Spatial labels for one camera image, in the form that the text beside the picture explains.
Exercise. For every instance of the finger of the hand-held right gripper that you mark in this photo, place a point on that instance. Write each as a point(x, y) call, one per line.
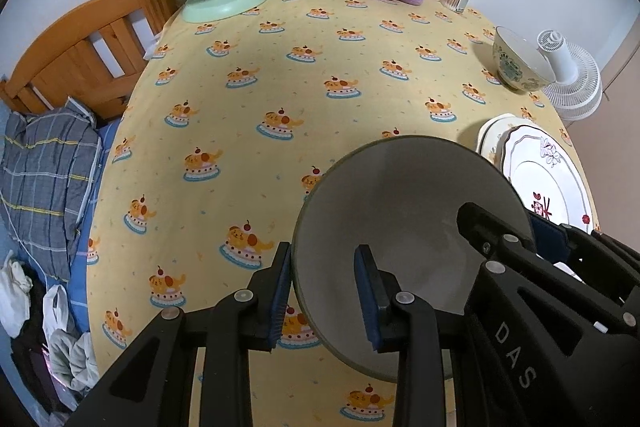
point(547, 234)
point(550, 347)

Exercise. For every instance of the wooden bed headboard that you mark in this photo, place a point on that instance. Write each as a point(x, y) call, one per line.
point(75, 52)

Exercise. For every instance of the white cloth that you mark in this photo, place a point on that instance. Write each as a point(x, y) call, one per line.
point(75, 357)
point(12, 292)

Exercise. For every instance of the yellow printed tablecloth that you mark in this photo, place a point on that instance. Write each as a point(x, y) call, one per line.
point(230, 117)

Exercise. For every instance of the red-trimmed white deep plate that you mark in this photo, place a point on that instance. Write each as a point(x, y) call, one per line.
point(535, 177)

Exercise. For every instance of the blue floral ceramic bowl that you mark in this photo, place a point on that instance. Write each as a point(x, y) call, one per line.
point(515, 67)

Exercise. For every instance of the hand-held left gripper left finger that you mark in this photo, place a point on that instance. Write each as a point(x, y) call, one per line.
point(280, 297)

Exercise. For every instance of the blue bed sheet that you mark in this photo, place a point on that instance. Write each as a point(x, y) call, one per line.
point(82, 287)

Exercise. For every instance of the scalloped yellow floral plate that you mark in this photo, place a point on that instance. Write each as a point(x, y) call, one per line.
point(484, 139)

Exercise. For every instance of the leaf print ceramic bowl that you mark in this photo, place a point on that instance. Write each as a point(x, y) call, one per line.
point(400, 197)

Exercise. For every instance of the dark clothing pile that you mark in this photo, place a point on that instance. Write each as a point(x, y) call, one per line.
point(30, 357)

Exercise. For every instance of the grey plaid blanket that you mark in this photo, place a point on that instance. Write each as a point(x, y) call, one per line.
point(45, 167)

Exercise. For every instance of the white desk fan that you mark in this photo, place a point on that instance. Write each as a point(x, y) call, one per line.
point(565, 62)

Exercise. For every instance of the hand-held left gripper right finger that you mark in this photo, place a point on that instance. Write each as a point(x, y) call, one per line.
point(367, 297)

